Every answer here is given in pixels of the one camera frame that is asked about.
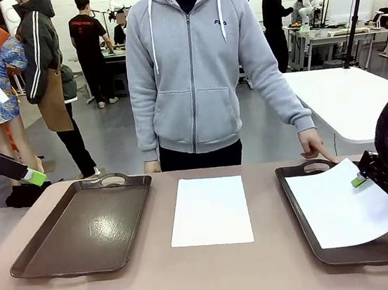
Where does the person in plaid shirt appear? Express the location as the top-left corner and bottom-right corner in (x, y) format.
(291, 0), (308, 26)

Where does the white rounded machine housing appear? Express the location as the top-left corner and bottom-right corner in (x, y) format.
(0, 0), (24, 38)

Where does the grey-sleeved right forearm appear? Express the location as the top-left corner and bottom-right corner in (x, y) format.
(129, 86), (163, 164)

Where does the person in black red-print t-shirt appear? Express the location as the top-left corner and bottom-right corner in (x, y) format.
(65, 0), (121, 112)

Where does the seated person in black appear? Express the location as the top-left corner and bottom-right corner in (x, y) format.
(110, 11), (131, 46)

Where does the standing person in black clothes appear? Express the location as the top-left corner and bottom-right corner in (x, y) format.
(260, 0), (302, 75)

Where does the grey-sleeved left forearm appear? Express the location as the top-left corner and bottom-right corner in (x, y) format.
(252, 63), (317, 142)

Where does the grey round stool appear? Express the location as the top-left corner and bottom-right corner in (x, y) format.
(112, 72), (131, 98)

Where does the white background work table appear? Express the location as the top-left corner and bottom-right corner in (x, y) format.
(281, 13), (388, 72)

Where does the person in dark striped jacket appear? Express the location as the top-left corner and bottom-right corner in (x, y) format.
(11, 0), (101, 185)

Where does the white A4 paper sheet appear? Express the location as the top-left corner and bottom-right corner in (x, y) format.
(283, 152), (388, 254)

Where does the person in blue floral shirt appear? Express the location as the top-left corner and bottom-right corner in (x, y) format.
(0, 34), (44, 180)

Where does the brown plastic serving tray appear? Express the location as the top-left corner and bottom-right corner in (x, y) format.
(273, 150), (388, 277)
(0, 168), (163, 285)

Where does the white rounded-corner table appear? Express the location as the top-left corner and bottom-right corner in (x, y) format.
(282, 60), (388, 152)

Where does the black tripod stand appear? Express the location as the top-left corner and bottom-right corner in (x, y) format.
(334, 0), (385, 70)

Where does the person's left hand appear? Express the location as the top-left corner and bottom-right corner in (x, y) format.
(297, 125), (340, 170)

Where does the person's right hand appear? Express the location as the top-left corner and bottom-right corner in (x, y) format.
(142, 158), (163, 175)

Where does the white panel box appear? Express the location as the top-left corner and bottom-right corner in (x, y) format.
(325, 0), (376, 27)

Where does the green-topped background table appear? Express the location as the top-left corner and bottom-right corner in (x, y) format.
(102, 43), (132, 96)

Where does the person in grey hoodie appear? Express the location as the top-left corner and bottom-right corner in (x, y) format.
(118, 0), (320, 177)

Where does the white A4 paper stack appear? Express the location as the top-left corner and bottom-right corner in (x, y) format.
(163, 171), (256, 253)

